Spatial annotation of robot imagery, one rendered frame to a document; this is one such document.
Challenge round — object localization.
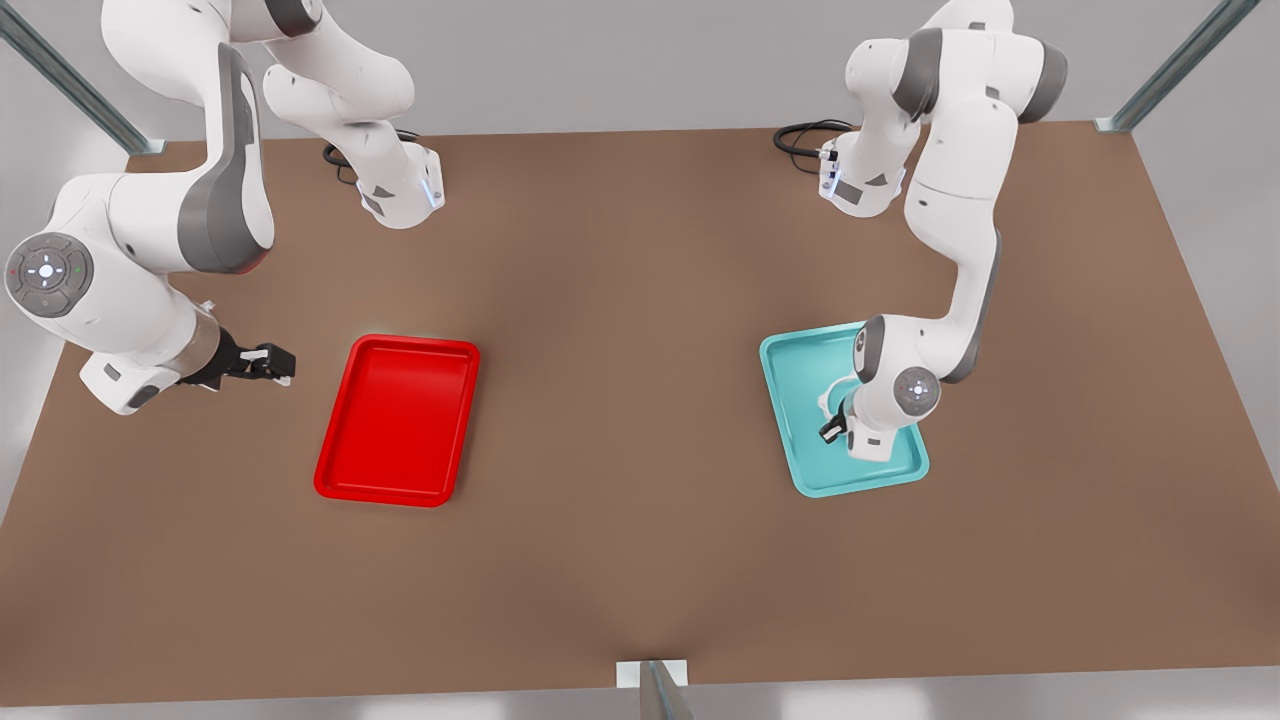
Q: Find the silver frame post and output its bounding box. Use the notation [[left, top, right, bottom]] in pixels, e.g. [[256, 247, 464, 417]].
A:
[[1094, 0, 1264, 135], [0, 2, 167, 157], [615, 659, 693, 720]]

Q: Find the black cable loop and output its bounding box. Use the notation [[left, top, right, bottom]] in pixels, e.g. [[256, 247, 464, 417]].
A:
[[322, 129, 422, 187], [773, 119, 857, 177]]

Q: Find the teal rectangular tray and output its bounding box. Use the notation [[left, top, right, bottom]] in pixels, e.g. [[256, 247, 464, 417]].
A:
[[759, 322, 931, 499]]

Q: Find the red rectangular tray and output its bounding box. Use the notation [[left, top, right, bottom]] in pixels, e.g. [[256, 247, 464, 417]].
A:
[[313, 334, 482, 509]]

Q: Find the white drainage pipe clamp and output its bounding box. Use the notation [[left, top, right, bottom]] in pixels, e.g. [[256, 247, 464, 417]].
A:
[[817, 374, 861, 421]]

